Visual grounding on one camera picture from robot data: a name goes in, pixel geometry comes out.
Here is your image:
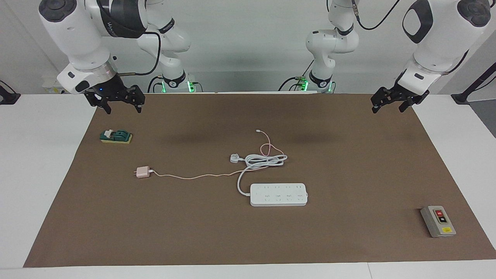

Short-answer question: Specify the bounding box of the black table clamp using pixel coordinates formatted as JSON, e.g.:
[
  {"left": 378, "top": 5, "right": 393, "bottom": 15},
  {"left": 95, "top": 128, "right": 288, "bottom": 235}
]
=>
[{"left": 0, "top": 80, "right": 21, "bottom": 105}]

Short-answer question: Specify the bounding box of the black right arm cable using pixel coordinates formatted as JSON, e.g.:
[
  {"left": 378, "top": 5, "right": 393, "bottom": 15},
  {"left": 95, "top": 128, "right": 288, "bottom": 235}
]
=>
[{"left": 118, "top": 31, "right": 162, "bottom": 76}]

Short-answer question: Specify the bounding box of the green knife switch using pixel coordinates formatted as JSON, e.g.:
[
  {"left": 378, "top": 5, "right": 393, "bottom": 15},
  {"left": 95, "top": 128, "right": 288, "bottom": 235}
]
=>
[{"left": 100, "top": 129, "right": 133, "bottom": 145}]

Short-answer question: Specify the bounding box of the white power strip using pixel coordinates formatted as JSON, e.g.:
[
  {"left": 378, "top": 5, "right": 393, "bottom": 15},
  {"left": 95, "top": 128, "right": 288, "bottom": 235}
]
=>
[{"left": 250, "top": 183, "right": 309, "bottom": 207}]

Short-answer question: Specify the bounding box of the pink charging cable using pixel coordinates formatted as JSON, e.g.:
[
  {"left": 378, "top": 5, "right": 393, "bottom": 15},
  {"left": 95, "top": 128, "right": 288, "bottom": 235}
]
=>
[{"left": 149, "top": 130, "right": 286, "bottom": 180}]

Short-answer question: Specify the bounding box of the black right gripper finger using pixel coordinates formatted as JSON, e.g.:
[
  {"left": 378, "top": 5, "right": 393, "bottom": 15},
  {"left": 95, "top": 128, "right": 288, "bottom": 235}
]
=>
[
  {"left": 124, "top": 84, "right": 146, "bottom": 114},
  {"left": 84, "top": 90, "right": 112, "bottom": 115}
]

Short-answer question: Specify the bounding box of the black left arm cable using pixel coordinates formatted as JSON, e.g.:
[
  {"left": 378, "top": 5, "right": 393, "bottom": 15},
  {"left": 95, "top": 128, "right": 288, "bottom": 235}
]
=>
[{"left": 351, "top": 0, "right": 470, "bottom": 75}]

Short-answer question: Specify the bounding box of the black right base cable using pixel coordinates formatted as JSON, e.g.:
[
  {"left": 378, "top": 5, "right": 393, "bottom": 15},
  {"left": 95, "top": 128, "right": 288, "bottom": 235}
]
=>
[{"left": 147, "top": 75, "right": 204, "bottom": 94}]

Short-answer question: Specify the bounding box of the grey on-off switch box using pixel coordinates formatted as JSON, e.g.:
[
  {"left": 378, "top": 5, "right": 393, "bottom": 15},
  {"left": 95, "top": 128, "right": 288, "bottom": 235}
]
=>
[{"left": 420, "top": 205, "right": 457, "bottom": 238}]

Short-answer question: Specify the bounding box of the black base cable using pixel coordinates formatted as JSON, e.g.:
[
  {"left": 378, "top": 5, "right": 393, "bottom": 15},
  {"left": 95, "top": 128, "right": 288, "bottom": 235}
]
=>
[
  {"left": 278, "top": 59, "right": 315, "bottom": 92},
  {"left": 147, "top": 75, "right": 204, "bottom": 94}
]

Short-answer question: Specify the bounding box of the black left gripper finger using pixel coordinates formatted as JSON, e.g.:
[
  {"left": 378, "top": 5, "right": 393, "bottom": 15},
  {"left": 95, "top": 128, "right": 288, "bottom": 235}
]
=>
[
  {"left": 399, "top": 91, "right": 430, "bottom": 114},
  {"left": 370, "top": 88, "right": 395, "bottom": 114}
]

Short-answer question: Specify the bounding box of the white background box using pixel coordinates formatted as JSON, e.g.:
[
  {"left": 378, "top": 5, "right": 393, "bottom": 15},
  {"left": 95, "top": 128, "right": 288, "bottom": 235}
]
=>
[{"left": 42, "top": 77, "right": 71, "bottom": 95}]

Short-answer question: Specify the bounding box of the black clamp stand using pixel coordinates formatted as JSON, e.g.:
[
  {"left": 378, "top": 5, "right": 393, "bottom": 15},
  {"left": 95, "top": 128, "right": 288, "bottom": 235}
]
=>
[{"left": 451, "top": 62, "right": 496, "bottom": 105}]

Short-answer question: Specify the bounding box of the black left base cable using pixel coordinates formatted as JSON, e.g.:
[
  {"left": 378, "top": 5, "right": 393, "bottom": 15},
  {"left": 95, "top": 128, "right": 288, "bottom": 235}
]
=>
[{"left": 278, "top": 59, "right": 315, "bottom": 92}]

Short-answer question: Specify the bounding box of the brown table mat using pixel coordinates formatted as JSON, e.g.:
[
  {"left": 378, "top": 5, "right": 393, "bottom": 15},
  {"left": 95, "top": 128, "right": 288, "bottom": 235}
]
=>
[{"left": 23, "top": 93, "right": 496, "bottom": 268}]

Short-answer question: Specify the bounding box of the white power strip cord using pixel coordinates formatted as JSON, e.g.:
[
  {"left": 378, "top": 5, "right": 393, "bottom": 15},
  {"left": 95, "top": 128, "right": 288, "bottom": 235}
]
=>
[{"left": 230, "top": 153, "right": 288, "bottom": 196}]

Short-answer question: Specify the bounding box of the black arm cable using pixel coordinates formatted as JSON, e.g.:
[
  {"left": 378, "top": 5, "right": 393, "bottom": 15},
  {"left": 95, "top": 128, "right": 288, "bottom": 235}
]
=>
[
  {"left": 351, "top": 0, "right": 470, "bottom": 75},
  {"left": 118, "top": 31, "right": 162, "bottom": 76}
]

